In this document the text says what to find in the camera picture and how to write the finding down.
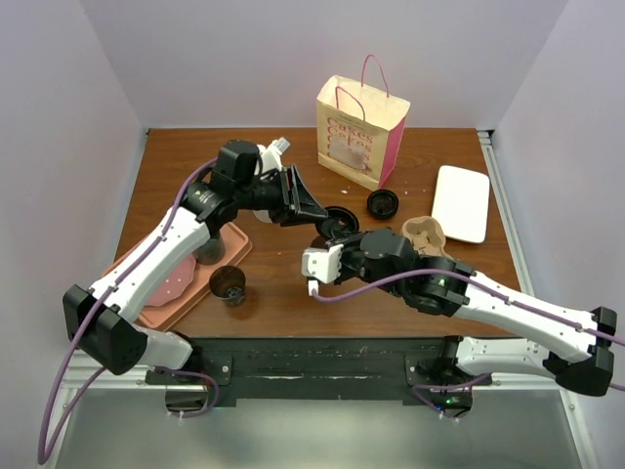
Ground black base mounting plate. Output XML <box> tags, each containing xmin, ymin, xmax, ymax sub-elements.
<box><xmin>146</xmin><ymin>336</ymin><xmax>489</xmax><ymax>409</ymax></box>

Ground white rectangular plate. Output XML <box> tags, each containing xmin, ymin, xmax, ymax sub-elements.
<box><xmin>431</xmin><ymin>165</ymin><xmax>490</xmax><ymax>244</ymax></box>

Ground dark translucent plastic cup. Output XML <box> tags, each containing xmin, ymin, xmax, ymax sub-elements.
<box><xmin>208</xmin><ymin>265</ymin><xmax>246</xmax><ymax>307</ymax></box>

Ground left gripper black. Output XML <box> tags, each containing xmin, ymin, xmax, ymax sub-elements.
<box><xmin>235</xmin><ymin>164</ymin><xmax>327</xmax><ymax>227</ymax></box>

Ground brown pulp cup carrier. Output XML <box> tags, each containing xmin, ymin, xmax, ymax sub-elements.
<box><xmin>401</xmin><ymin>216</ymin><xmax>449</xmax><ymax>258</ymax></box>

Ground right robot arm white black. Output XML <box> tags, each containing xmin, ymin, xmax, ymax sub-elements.
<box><xmin>302</xmin><ymin>228</ymin><xmax>617</xmax><ymax>397</ymax></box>

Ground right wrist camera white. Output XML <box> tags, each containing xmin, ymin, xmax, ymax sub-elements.
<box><xmin>301</xmin><ymin>244</ymin><xmax>344</xmax><ymax>296</ymax></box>

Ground salmon pink plastic tray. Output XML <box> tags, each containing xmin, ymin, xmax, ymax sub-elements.
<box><xmin>131</xmin><ymin>223</ymin><xmax>252</xmax><ymax>331</ymax></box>

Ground black cup lid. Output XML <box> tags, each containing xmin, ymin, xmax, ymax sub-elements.
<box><xmin>315</xmin><ymin>205</ymin><xmax>359</xmax><ymax>239</ymax></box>
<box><xmin>366</xmin><ymin>189</ymin><xmax>399</xmax><ymax>220</ymax></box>

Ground pink dotted plate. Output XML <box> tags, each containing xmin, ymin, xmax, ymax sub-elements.
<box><xmin>146</xmin><ymin>255</ymin><xmax>196</xmax><ymax>307</ymax></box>

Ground white cylindrical holder cup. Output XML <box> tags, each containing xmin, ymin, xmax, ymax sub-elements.
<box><xmin>254</xmin><ymin>209</ymin><xmax>282</xmax><ymax>224</ymax></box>

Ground paper bag with pink handles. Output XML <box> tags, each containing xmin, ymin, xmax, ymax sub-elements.
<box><xmin>316</xmin><ymin>73</ymin><xmax>410</xmax><ymax>191</ymax></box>

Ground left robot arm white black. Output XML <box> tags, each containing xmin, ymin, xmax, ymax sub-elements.
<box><xmin>62</xmin><ymin>138</ymin><xmax>328</xmax><ymax>383</ymax></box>

